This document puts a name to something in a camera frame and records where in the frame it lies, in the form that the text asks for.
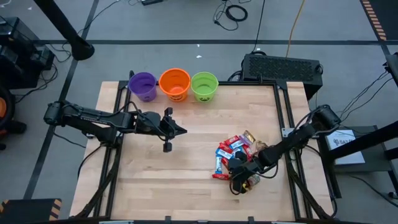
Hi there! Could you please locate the coiled black cable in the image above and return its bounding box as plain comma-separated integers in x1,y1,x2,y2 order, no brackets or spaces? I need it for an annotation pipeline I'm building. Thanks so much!
213,0,249,32

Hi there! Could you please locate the black orange wheeled machine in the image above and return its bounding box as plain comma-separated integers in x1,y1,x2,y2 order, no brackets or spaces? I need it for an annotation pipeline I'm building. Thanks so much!
0,85,28,151

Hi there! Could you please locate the green halloween bucket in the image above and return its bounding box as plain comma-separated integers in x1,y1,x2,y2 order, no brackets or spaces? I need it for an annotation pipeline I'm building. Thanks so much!
190,71,220,103

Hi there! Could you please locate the purple halloween bucket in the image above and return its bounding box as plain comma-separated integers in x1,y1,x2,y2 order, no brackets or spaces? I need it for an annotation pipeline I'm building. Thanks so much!
127,71,158,103

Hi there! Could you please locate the black aluminium table frame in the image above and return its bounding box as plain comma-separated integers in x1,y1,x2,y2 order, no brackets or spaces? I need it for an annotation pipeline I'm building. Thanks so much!
74,79,340,222

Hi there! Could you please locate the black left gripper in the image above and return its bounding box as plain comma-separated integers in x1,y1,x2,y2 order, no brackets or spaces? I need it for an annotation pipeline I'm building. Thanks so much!
136,107,188,153

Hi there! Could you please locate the black pole stand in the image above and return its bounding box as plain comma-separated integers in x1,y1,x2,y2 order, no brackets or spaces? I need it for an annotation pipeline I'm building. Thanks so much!
32,0,96,62

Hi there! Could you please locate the gold crinkly candy pack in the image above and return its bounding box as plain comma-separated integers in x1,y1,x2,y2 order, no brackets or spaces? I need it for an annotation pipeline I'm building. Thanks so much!
253,139,269,156
242,129,256,144
248,174,261,188

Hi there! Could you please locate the orange halloween bucket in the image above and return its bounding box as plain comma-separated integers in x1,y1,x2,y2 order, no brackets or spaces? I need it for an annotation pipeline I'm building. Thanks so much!
158,67,192,102

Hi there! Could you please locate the black side stand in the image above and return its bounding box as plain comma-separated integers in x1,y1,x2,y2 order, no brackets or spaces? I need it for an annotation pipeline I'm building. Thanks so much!
317,119,398,200

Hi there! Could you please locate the hazard-striped black mat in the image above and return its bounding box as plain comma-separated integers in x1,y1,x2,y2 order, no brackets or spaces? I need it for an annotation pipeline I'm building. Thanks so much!
359,0,398,42

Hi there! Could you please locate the white paper sign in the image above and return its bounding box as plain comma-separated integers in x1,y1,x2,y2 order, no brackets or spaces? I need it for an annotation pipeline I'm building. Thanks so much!
325,129,366,166

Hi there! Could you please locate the long black cable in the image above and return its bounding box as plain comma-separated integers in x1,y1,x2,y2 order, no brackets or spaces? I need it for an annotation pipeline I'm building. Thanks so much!
250,0,267,54

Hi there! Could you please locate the black equipment rack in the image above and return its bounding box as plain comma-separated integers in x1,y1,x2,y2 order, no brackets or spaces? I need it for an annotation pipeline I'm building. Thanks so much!
0,17,56,90

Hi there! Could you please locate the black computer case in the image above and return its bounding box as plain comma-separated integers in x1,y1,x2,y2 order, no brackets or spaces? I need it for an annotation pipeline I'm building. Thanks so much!
241,53,324,101

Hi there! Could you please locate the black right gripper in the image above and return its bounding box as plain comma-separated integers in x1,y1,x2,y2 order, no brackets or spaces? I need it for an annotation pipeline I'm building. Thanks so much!
229,154,267,194

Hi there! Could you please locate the hazard-striped black box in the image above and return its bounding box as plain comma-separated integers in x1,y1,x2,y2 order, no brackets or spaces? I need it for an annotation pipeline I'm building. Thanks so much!
0,198,62,224

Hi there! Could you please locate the yellow cable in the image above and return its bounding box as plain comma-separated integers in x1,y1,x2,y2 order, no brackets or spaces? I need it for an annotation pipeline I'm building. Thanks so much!
285,0,307,58

